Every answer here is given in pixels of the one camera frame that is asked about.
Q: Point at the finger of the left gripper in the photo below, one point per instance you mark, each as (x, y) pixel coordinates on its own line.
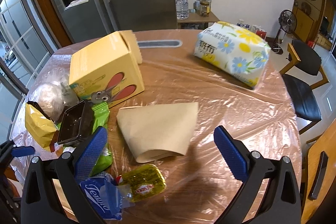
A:
(22, 151)

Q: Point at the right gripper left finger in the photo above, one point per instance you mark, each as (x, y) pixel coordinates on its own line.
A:
(40, 202)

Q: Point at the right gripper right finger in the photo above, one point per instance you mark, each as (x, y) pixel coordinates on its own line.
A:
(281, 201)

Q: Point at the yellow snack wrapper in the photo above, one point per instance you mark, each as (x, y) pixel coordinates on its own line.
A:
(41, 127)

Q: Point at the black plastic tray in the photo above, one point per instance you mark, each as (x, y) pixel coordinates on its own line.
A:
(77, 124)

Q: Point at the blue tempo tissue wrapper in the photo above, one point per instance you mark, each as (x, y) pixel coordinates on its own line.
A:
(105, 196)

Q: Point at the green snack bag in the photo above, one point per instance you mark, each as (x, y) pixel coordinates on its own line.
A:
(93, 156)

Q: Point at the gold butter packet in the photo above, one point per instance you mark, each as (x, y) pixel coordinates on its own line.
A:
(141, 183)

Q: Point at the beige paper napkin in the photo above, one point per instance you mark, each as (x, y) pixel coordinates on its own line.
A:
(156, 131)

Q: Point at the black phone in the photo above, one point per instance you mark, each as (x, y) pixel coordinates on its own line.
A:
(319, 176)

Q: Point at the white crumpled plastic bag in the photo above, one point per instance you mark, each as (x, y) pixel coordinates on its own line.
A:
(54, 96)

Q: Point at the yellow rabbit cardboard box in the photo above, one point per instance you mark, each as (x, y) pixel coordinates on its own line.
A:
(107, 70)

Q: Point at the black cushioned wooden chair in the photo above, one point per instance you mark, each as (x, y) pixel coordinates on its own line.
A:
(304, 101)

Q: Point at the floral tissue pack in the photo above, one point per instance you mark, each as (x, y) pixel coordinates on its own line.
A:
(234, 50)

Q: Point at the black standing fan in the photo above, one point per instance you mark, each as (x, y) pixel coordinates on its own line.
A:
(288, 23)

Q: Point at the small wooden side table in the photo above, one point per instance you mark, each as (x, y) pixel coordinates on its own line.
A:
(195, 21)

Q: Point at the wooden cabinet with mirror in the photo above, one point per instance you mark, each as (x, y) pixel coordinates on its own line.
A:
(309, 14)

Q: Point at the glass jar with lid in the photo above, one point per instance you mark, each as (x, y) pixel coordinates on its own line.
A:
(204, 8)

